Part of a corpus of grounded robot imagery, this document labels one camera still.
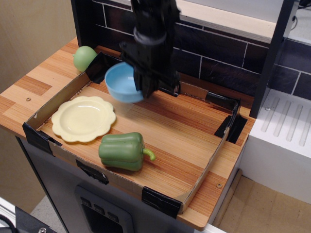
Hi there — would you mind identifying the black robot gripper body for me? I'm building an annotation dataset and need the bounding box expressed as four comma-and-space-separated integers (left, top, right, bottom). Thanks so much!
120, 29, 180, 96

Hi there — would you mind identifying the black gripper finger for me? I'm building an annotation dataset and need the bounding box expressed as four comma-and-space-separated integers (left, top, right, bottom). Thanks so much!
142, 76, 158, 98
134, 69, 145, 91

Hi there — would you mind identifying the light blue bowl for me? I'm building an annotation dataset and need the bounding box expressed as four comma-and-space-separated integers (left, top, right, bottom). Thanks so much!
104, 62, 144, 103

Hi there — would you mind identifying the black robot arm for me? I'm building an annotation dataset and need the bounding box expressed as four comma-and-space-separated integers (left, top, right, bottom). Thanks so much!
120, 0, 180, 98

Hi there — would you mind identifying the pale yellow scalloped plate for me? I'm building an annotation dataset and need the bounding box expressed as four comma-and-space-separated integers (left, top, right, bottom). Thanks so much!
51, 96, 116, 143

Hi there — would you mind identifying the light green round toy fruit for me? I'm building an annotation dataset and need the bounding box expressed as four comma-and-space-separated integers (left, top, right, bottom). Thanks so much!
73, 46, 97, 72

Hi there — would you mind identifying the green toy bell pepper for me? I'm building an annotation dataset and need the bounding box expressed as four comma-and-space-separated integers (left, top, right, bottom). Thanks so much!
99, 132, 156, 171

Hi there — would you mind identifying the cardboard fence with black tape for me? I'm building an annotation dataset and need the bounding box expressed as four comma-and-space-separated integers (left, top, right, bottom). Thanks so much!
23, 53, 253, 217

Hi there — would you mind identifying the grey toy oven panel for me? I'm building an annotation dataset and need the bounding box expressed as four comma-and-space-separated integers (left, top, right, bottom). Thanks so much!
75, 186, 134, 233

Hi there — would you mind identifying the white toy sink drainboard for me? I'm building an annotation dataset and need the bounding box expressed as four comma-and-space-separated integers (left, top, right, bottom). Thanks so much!
240, 89, 311, 203

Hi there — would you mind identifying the black vertical post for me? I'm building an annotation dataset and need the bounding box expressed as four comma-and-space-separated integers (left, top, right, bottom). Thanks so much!
249, 0, 300, 118

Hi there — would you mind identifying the black device with cable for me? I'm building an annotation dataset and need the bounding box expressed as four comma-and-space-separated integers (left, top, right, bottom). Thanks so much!
0, 207, 57, 233

